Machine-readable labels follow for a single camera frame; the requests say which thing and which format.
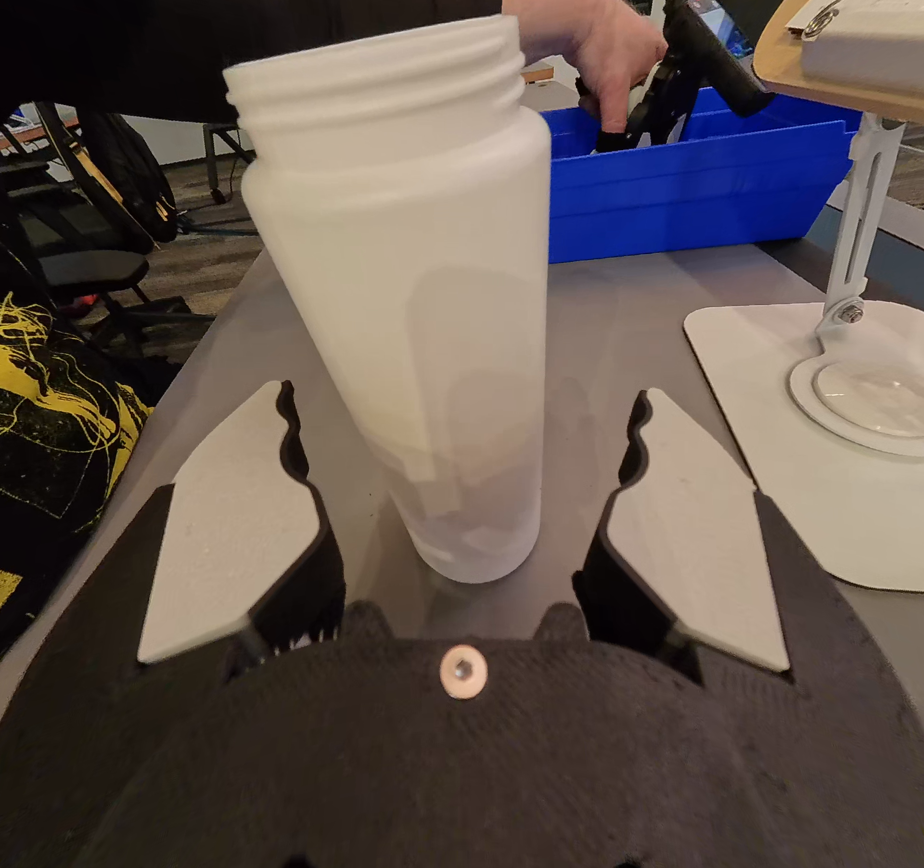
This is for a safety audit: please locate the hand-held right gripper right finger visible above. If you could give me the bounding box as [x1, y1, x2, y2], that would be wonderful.
[572, 388, 791, 673]

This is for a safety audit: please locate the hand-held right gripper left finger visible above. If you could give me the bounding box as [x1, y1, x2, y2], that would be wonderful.
[137, 380, 347, 665]

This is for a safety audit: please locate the blue plastic bin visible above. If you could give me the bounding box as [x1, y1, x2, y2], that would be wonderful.
[549, 86, 865, 264]

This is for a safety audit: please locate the white plastic bottle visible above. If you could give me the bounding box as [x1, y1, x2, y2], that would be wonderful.
[222, 13, 554, 584]

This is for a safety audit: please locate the person's left hand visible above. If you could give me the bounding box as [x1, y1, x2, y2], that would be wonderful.
[501, 0, 670, 132]

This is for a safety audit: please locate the clear round stand foot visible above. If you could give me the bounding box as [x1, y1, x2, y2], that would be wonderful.
[788, 355, 924, 459]

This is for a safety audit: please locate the black office chair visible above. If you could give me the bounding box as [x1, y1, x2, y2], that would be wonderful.
[0, 189, 214, 360]

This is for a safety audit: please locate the black backpack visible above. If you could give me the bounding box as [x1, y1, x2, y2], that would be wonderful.
[78, 111, 180, 244]

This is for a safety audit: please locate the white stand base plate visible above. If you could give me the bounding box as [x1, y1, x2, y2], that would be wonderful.
[683, 301, 924, 592]

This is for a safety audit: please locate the metal stand bracket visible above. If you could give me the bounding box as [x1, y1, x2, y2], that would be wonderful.
[816, 111, 908, 356]

